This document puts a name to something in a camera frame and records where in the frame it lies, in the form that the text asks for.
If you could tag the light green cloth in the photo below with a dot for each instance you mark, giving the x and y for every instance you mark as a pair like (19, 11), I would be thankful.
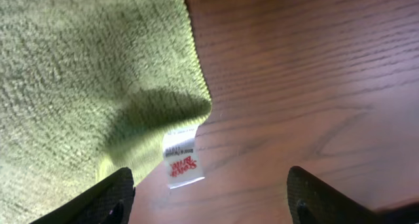
(88, 87)

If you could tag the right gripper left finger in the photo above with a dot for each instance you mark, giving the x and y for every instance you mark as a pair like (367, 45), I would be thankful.
(109, 201)

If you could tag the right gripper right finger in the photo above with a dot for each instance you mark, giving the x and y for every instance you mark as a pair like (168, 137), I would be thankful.
(313, 201)

